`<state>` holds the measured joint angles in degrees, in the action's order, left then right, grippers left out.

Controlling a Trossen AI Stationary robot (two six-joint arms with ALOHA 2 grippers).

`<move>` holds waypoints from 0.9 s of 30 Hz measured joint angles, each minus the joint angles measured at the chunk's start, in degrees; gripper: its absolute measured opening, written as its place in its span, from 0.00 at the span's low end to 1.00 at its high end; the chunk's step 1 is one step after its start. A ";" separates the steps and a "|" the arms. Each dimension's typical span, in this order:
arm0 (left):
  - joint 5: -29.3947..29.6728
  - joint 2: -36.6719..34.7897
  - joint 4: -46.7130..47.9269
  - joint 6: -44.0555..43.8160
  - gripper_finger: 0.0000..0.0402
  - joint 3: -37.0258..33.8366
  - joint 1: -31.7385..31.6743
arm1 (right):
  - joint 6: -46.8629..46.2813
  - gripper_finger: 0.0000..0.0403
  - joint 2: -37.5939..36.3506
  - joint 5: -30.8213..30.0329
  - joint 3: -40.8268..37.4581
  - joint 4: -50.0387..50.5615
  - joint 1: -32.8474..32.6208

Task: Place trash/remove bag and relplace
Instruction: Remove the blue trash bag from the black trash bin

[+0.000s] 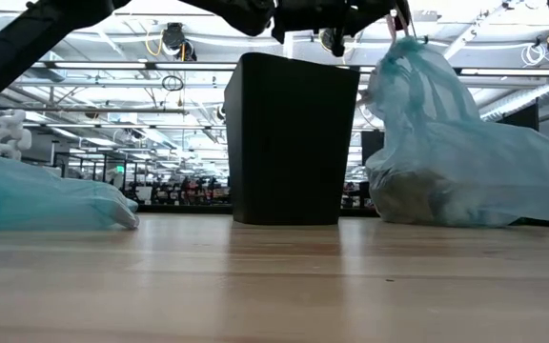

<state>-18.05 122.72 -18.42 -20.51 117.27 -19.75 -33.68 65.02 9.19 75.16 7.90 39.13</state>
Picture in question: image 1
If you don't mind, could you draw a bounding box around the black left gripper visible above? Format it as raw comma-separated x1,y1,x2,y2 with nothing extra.
271,0,413,45

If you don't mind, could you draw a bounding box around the blue plastic trash bag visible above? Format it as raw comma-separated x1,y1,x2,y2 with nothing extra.
356,36,549,229
0,152,141,233

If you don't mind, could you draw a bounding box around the black trash bin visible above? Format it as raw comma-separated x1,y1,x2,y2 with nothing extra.
223,51,362,227

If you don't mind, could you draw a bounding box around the black partition panel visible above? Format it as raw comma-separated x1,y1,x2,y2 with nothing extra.
360,129,385,167

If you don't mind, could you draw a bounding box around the white cable coil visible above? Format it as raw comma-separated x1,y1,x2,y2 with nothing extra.
520,41,548,69

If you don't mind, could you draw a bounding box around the hanging black cable ring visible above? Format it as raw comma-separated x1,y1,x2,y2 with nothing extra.
160,74,186,93

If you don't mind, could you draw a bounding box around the black aluminium table frame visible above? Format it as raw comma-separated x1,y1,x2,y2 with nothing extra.
135,203,234,214

